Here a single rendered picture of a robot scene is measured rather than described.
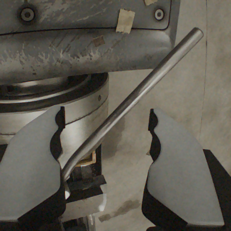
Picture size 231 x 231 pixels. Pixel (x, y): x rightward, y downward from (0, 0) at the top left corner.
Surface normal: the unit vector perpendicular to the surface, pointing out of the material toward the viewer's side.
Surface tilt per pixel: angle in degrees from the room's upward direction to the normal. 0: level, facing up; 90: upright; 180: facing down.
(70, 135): 19
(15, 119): 7
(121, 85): 0
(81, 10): 0
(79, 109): 24
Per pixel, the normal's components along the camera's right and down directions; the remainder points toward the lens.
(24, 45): 0.36, 0.55
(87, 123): 0.78, 0.35
